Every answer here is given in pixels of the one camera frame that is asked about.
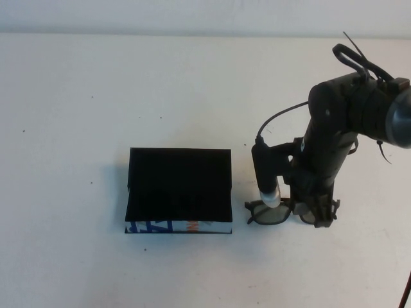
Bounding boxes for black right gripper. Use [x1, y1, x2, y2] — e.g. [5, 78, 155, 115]
[288, 127, 354, 230]

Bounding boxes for dark hanging cable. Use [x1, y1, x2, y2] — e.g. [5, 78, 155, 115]
[404, 271, 411, 308]

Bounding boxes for right wrist camera black silver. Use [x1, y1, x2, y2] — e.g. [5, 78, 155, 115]
[250, 142, 283, 208]

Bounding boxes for black zip tie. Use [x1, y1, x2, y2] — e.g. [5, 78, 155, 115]
[342, 31, 385, 80]
[375, 137, 394, 166]

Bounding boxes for dark framed glasses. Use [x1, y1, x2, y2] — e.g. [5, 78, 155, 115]
[243, 198, 341, 227]

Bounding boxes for right camera mount bracket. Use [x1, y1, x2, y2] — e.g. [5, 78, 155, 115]
[269, 138, 304, 185]

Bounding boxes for black glasses case box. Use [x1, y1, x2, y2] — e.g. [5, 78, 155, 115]
[124, 147, 234, 235]

